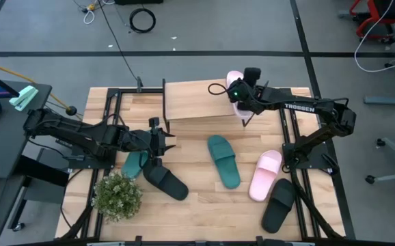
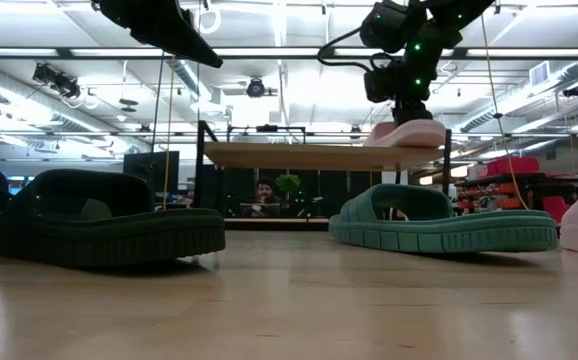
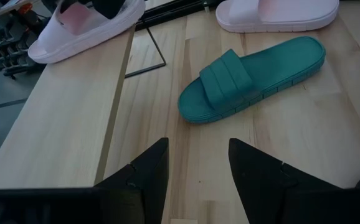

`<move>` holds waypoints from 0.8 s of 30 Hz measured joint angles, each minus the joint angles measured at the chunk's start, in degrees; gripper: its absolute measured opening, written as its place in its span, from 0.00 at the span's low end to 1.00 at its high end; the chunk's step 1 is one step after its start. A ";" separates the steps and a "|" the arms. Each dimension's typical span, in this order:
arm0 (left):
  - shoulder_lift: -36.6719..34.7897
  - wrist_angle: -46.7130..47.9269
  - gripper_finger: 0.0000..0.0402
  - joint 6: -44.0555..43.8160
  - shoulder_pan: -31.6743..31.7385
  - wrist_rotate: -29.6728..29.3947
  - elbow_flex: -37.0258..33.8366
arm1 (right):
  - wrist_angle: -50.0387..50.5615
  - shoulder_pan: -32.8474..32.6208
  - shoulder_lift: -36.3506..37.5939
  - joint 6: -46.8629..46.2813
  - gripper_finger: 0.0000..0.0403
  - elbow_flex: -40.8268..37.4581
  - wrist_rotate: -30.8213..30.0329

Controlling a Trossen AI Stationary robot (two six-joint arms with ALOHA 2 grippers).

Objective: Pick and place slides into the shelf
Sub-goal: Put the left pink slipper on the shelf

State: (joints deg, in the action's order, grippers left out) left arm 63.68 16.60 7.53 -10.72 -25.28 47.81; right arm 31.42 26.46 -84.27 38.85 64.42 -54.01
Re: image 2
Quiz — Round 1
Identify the small green potted plant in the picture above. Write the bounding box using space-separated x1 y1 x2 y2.
274 173 303 207

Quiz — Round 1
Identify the red plastic crate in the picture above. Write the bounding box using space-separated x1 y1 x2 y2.
541 195 578 224

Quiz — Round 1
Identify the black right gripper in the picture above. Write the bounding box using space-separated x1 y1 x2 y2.
392 29 443 127

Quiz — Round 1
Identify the yellow hanging rope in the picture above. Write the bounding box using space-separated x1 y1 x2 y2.
162 54 177 211

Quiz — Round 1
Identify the black hanging rope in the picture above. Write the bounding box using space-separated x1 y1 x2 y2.
150 49 166 154

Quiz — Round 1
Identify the black computer monitor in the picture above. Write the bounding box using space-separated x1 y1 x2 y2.
122 150 181 206

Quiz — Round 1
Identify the red storage bin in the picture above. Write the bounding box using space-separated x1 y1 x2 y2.
485 156 541 177

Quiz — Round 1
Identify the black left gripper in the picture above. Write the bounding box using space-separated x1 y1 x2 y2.
98 0 224 69

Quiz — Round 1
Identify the black partition panel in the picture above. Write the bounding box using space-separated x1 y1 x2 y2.
217 167 256 217

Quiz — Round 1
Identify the teal rubber slide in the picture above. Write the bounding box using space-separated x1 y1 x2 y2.
327 182 559 254

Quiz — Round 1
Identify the dark green rubber slide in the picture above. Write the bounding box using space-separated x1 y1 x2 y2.
0 168 227 268

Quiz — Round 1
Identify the yellow hanging cable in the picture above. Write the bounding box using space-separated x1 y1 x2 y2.
478 13 530 211

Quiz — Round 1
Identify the wooden shelf with black frame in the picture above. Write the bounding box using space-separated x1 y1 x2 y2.
196 119 453 211

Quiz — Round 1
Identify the round black overhead camera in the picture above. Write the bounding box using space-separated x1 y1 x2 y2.
245 77 267 99

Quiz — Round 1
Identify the black overhead frame bar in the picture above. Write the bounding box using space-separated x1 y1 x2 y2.
0 45 578 62

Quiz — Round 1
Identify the black workbench with orange bins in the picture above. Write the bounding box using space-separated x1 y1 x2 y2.
455 172 578 211

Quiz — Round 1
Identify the white cable loop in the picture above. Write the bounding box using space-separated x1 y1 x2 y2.
194 0 223 36

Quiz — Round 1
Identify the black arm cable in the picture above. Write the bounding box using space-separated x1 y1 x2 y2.
316 27 376 74

